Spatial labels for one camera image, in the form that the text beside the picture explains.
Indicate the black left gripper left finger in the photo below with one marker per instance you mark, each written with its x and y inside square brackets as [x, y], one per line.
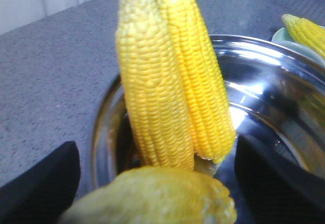
[45, 191]

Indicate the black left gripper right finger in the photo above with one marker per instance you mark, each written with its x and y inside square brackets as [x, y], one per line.
[275, 189]

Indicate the bright yellow corn cob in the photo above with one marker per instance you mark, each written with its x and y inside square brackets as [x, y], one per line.
[211, 124]

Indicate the pale speckled corn cob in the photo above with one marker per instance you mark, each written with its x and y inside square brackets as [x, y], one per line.
[156, 195]

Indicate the orange-yellow corn cob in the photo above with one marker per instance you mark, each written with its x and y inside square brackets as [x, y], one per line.
[153, 90]

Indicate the green electric cooking pot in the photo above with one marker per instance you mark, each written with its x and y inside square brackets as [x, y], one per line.
[276, 96]

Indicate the light green round plate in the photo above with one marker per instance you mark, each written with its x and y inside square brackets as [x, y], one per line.
[283, 38]

